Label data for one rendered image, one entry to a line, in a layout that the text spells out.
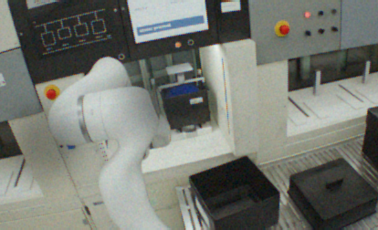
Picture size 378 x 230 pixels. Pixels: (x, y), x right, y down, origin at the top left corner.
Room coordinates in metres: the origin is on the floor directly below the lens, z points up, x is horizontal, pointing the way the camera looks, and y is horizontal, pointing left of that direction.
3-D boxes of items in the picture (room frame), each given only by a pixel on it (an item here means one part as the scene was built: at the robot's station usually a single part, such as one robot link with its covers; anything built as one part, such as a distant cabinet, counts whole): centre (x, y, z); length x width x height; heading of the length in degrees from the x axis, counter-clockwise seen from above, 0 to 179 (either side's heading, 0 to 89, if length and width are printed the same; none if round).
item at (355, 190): (0.88, -0.54, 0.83); 0.29 x 0.29 x 0.13; 10
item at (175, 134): (1.50, 0.02, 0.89); 0.22 x 0.21 x 0.04; 7
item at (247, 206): (0.93, -0.12, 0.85); 0.28 x 0.28 x 0.17; 16
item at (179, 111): (1.50, 0.02, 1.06); 0.24 x 0.20 x 0.32; 98
